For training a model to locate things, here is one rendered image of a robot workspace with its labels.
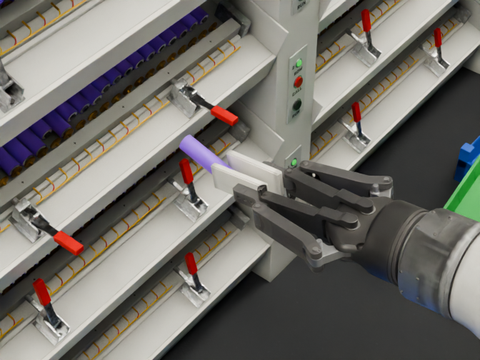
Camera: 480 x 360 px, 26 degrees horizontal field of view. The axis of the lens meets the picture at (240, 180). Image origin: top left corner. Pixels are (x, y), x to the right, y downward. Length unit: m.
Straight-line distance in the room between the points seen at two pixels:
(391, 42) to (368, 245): 0.85
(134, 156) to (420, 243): 0.46
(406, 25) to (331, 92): 0.22
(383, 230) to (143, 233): 0.55
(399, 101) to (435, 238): 1.03
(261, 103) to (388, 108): 0.47
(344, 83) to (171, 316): 0.45
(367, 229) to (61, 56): 0.37
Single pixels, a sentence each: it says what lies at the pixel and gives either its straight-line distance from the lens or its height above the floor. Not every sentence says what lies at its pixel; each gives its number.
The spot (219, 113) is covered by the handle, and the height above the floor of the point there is 0.51.
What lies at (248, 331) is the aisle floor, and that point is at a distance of 1.69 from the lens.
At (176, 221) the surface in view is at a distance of 1.44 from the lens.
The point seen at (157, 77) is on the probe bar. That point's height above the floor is 0.53.
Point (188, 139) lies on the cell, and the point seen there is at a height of 0.61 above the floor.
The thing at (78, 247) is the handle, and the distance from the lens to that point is 1.14.
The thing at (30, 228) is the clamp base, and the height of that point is 0.50.
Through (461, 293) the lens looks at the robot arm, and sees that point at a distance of 0.90.
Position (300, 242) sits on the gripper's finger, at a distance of 0.97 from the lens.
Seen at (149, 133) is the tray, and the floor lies 0.49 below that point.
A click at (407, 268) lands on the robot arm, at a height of 0.66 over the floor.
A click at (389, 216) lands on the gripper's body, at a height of 0.67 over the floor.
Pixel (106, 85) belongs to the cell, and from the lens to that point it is 1.29.
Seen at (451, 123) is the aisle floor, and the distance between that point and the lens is 2.06.
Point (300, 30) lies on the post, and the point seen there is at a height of 0.49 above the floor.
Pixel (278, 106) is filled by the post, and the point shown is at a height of 0.39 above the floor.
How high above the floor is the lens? 1.36
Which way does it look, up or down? 45 degrees down
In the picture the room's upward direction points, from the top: straight up
